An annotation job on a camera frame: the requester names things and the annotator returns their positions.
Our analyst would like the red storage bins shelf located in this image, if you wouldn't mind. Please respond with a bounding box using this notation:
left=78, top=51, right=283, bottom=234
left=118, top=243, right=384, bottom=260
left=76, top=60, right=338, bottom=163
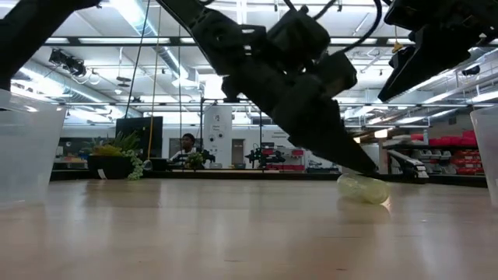
left=382, top=129, right=488, bottom=177

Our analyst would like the black hanging cable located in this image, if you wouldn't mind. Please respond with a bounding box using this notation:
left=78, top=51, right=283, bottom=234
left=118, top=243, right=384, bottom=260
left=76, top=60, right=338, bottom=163
left=124, top=0, right=153, bottom=120

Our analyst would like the black background frame stand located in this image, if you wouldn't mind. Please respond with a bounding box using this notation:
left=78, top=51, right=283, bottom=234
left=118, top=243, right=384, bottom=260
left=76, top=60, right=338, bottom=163
left=199, top=96, right=263, bottom=169

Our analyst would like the black ceiling camera on bracket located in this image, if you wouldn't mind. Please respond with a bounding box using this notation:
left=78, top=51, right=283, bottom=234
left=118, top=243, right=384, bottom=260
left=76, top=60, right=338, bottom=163
left=47, top=47, right=88, bottom=77

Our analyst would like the person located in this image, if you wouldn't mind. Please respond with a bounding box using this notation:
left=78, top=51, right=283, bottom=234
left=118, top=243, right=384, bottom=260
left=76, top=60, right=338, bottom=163
left=169, top=132, right=216, bottom=170

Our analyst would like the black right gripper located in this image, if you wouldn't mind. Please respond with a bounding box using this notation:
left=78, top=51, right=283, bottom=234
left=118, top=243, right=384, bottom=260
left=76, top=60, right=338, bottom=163
left=377, top=0, right=498, bottom=103

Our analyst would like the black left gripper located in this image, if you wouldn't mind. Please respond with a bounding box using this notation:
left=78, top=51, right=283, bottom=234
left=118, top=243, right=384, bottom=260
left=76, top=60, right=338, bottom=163
left=221, top=5, right=378, bottom=175

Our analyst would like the small green potted plant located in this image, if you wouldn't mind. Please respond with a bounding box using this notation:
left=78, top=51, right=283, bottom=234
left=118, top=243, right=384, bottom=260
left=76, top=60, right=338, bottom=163
left=185, top=151, right=205, bottom=171

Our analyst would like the clear plastic bin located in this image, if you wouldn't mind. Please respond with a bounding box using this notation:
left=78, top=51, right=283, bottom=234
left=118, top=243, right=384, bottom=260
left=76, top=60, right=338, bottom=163
left=469, top=105, right=498, bottom=208
left=0, top=89, right=68, bottom=205

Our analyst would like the white pillar cabinet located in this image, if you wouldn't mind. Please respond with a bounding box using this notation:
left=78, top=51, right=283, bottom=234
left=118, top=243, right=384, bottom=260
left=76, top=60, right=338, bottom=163
left=202, top=105, right=233, bottom=170

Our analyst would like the black aluminium table frame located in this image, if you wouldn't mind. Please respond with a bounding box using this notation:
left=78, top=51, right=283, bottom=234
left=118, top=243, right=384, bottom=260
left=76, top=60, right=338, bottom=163
left=49, top=170, right=489, bottom=189

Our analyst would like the yellow hanging connector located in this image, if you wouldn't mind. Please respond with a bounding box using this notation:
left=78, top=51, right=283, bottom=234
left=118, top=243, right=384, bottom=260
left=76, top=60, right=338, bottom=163
left=390, top=23, right=405, bottom=54

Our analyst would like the black overhead rig bar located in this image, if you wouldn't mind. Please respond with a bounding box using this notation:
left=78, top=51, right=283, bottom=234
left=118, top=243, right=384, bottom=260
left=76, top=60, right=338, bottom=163
left=44, top=35, right=418, bottom=48

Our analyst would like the small clear pill bottle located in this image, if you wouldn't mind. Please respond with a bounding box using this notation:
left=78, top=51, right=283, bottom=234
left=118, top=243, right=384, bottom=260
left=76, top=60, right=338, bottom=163
left=336, top=173, right=391, bottom=205

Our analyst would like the potted succulent plant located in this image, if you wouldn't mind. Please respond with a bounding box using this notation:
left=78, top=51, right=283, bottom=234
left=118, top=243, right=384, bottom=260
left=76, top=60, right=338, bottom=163
left=86, top=131, right=146, bottom=182

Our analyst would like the black monitor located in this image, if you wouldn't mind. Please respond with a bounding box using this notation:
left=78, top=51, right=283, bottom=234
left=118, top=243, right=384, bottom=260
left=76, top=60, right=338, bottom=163
left=114, top=116, right=164, bottom=159

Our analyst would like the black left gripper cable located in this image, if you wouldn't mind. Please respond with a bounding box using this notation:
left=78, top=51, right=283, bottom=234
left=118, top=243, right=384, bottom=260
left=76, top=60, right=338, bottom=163
left=282, top=0, right=387, bottom=56

